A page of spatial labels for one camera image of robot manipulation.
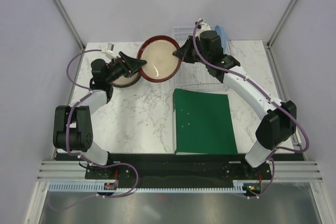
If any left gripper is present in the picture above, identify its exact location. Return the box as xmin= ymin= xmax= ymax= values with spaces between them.
xmin=106 ymin=51 xmax=146 ymax=84

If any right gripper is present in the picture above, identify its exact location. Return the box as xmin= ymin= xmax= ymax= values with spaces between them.
xmin=175 ymin=35 xmax=210 ymax=65

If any dark red beige plate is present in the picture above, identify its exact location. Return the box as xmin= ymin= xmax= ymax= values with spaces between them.
xmin=111 ymin=70 xmax=141 ymax=88

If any blue plate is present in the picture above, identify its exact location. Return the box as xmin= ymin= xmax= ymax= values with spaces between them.
xmin=214 ymin=25 xmax=229 ymax=54

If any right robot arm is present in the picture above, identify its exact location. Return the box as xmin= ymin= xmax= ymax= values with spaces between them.
xmin=172 ymin=30 xmax=297 ymax=179

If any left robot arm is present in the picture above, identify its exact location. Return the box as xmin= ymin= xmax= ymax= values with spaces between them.
xmin=53 ymin=52 xmax=147 ymax=178

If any green binder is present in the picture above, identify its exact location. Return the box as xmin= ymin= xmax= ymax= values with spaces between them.
xmin=173 ymin=89 xmax=238 ymax=155

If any white wire dish rack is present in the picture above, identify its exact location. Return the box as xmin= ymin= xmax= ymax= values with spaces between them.
xmin=172 ymin=26 xmax=229 ymax=93

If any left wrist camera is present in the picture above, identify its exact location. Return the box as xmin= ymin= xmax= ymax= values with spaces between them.
xmin=101 ymin=42 xmax=116 ymax=60

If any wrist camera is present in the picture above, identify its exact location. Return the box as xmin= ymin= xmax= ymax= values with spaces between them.
xmin=195 ymin=18 xmax=211 ymax=37
xmin=101 ymin=42 xmax=116 ymax=60

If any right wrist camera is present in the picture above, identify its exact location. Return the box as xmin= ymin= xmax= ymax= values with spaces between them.
xmin=195 ymin=18 xmax=211 ymax=37

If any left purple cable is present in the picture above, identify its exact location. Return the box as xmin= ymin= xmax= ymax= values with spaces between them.
xmin=49 ymin=49 xmax=139 ymax=211

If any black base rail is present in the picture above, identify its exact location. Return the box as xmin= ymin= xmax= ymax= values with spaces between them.
xmin=85 ymin=154 xmax=271 ymax=188

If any white cable duct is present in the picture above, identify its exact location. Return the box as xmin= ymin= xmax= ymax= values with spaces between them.
xmin=48 ymin=182 xmax=250 ymax=193

